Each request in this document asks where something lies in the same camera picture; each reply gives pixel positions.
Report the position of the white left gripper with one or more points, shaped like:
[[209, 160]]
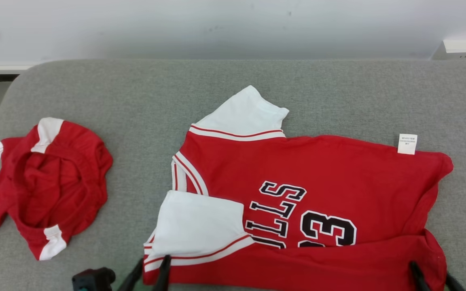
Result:
[[143, 286]]

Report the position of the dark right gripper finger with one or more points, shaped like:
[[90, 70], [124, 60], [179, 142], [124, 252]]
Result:
[[453, 285], [419, 279]]

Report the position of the red and white shorts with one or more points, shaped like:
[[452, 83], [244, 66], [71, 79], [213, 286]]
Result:
[[55, 190]]

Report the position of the red and white basketball jersey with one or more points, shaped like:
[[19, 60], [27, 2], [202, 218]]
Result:
[[338, 169]]

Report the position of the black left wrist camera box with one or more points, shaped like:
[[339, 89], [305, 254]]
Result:
[[91, 281]]

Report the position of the white wall socket box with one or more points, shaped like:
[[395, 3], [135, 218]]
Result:
[[459, 48]]

